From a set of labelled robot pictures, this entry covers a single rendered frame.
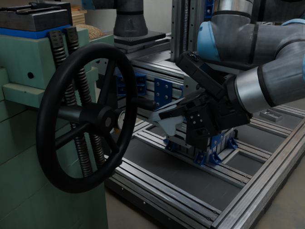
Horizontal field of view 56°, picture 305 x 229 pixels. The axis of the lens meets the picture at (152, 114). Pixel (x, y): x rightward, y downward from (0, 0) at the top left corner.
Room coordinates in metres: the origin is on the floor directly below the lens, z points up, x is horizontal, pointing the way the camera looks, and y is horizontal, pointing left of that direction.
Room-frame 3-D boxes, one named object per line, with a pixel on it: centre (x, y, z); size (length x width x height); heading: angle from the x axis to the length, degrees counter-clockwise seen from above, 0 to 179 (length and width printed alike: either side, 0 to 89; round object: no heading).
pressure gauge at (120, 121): (0.78, 0.10, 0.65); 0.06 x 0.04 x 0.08; 153
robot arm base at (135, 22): (1.30, 0.10, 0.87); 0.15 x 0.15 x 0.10
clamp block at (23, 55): (0.59, 0.23, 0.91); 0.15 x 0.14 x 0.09; 153
